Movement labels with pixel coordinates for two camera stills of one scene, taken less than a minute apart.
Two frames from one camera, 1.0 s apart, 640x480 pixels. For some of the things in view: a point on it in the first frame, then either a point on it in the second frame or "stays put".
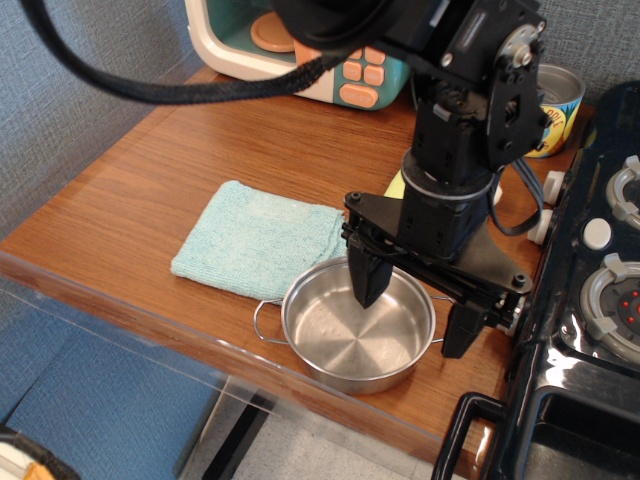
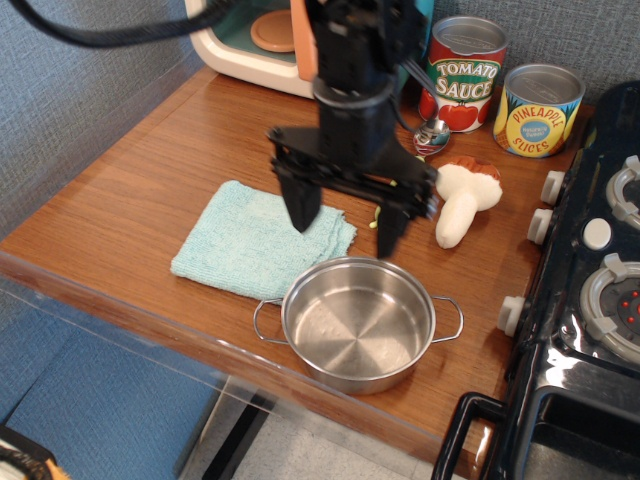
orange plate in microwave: x=269 y=33 stays put
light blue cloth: x=257 y=245 stays put
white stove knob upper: x=553 y=186 stays put
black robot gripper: x=441 y=228 → x=354 y=146
